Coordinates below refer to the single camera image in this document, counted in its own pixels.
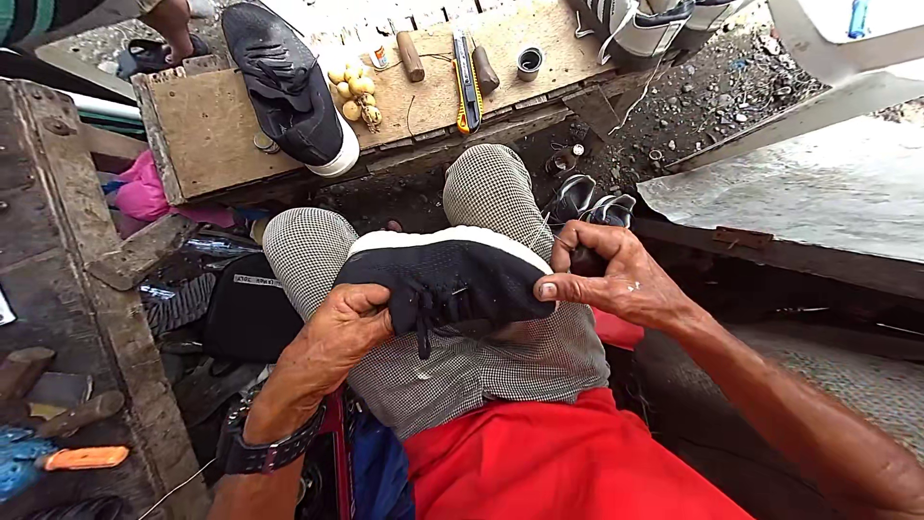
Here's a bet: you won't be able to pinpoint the white plastic chair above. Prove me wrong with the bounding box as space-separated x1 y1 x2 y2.
667 0 924 173

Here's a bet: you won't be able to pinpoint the light brown wooden cylinder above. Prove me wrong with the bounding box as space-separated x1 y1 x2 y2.
396 31 426 83

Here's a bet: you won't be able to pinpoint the grey sheet-topped wooden table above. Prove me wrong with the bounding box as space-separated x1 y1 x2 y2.
628 116 924 303

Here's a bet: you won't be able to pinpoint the dark brown wooden cylinder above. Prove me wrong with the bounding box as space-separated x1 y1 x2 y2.
472 45 501 96

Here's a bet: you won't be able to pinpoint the black shoe with scalloped sole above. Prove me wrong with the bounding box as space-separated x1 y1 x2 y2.
334 225 559 361

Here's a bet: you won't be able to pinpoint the person's left hand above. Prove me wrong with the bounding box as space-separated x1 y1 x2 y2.
272 283 395 411

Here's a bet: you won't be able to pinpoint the dark wooden workbench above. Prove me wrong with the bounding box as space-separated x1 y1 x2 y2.
0 78 212 520

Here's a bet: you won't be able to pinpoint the grey ribbed shoe sole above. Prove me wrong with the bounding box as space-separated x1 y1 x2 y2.
147 272 218 334

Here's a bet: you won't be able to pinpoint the black bag with white label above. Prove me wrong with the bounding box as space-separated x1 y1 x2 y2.
203 252 305 364

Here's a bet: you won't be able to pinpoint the brown glass bottle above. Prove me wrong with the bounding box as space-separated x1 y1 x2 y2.
545 146 578 178

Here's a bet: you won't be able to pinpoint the small black grey sneaker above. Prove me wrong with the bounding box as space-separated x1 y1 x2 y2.
586 194 636 231
547 174 597 226

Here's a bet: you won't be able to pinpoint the black shoe with grey insole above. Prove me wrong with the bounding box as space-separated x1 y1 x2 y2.
221 1 361 179

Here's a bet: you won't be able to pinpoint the person's legs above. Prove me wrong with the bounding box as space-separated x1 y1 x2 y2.
262 143 611 443

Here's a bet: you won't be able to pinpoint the white thread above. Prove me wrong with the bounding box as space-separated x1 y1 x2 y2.
137 457 218 520

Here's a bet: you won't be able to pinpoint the bunch of yellow round fruits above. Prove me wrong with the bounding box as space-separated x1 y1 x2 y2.
327 58 384 134

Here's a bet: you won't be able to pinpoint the small grey cup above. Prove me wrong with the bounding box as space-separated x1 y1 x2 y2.
516 45 546 82

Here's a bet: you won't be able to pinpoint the blue plastic bag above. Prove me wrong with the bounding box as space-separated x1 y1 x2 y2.
0 425 60 505

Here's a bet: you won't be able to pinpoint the low wooden bench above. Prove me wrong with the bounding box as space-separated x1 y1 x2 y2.
131 0 643 208

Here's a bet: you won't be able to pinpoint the awl with dark handle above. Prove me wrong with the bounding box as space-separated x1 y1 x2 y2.
554 233 609 278

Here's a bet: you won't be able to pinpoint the yellow black utility knife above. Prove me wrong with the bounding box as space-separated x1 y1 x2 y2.
452 27 484 135

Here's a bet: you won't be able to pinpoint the white sneaker with dark lining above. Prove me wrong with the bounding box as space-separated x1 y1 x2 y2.
675 0 748 52

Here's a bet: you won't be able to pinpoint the person's right forearm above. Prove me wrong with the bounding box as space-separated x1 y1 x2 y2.
667 303 924 520

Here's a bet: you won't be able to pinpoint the person's body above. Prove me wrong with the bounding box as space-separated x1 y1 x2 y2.
401 388 755 520

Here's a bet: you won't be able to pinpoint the brown wooden tool handle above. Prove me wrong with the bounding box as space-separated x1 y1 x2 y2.
0 347 56 403
36 390 126 440

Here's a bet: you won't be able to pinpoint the person's left forearm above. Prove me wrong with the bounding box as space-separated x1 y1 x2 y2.
208 383 323 520

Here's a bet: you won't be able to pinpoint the person's right hand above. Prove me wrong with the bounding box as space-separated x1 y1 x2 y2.
534 220 695 332

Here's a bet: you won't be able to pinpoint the red cloth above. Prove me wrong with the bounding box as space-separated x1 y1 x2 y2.
590 306 645 352

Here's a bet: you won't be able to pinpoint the pink cloth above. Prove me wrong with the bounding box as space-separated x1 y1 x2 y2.
107 149 236 241

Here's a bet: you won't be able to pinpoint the orange-handled tool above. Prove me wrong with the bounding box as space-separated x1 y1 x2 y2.
36 445 131 472

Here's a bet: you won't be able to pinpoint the white sneaker with black stripes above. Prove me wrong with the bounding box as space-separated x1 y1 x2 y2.
575 0 696 66

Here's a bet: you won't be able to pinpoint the black sandal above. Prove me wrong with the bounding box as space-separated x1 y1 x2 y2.
116 33 210 80

